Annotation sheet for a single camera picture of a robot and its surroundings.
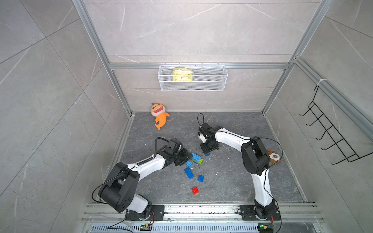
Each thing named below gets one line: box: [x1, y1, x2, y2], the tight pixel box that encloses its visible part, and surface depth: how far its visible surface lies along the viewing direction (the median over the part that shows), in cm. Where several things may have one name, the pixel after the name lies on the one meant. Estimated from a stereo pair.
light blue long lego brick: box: [191, 152, 202, 162], surface depth 90 cm
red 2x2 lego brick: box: [191, 186, 200, 195], surface depth 81 cm
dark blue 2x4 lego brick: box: [184, 166, 195, 180], surface depth 87 cm
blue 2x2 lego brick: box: [197, 174, 205, 183], surface depth 86 cm
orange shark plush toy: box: [150, 102, 170, 131], surface depth 113 cm
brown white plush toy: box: [266, 149, 283, 164], surface depth 92 cm
